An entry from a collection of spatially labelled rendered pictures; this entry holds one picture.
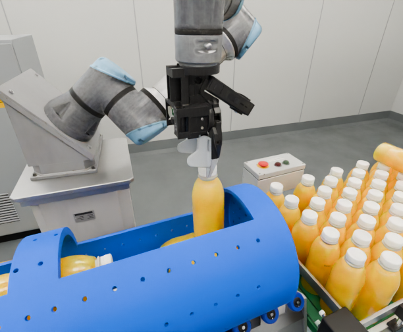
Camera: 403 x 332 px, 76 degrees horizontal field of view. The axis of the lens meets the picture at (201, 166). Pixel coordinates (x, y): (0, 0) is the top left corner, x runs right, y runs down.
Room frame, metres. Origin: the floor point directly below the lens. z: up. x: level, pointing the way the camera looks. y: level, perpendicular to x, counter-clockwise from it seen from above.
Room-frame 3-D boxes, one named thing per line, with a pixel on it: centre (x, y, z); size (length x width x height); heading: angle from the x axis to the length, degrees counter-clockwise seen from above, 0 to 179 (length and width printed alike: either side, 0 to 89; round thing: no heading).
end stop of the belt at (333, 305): (0.50, -0.26, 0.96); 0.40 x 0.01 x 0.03; 22
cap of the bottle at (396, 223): (0.50, -0.51, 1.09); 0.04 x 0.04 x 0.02
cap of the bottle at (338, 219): (0.52, -0.36, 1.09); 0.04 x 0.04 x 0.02
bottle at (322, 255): (0.47, -0.32, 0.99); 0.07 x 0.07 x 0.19
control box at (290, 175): (0.82, -0.27, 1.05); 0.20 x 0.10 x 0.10; 112
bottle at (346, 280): (0.40, -0.35, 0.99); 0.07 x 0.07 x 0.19
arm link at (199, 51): (0.45, 0.00, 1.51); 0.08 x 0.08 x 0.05
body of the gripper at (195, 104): (0.45, 0.01, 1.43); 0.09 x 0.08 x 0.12; 112
